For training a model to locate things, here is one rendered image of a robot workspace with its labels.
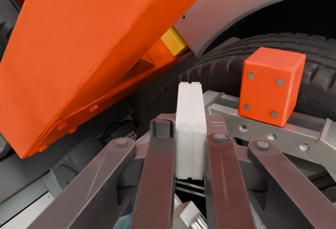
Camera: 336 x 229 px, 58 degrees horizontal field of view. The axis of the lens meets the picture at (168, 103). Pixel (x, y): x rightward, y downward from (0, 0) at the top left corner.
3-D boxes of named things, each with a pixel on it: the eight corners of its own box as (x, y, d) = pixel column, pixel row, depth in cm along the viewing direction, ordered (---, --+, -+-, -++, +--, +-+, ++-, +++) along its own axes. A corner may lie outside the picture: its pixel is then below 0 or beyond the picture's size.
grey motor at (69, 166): (131, 160, 144) (176, 132, 120) (60, 221, 113) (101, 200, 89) (108, 129, 144) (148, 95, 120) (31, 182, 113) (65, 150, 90)
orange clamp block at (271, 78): (295, 107, 49) (307, 53, 44) (282, 130, 43) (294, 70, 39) (253, 96, 52) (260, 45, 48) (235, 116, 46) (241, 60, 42)
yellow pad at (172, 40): (194, 46, 110) (203, 37, 107) (173, 57, 100) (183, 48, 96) (171, 15, 110) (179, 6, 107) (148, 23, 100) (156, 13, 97)
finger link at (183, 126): (189, 180, 15) (174, 180, 15) (189, 121, 22) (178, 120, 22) (191, 128, 14) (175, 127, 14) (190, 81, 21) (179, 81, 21)
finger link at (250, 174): (207, 161, 13) (278, 163, 13) (202, 113, 18) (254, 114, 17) (206, 190, 14) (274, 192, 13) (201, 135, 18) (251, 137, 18)
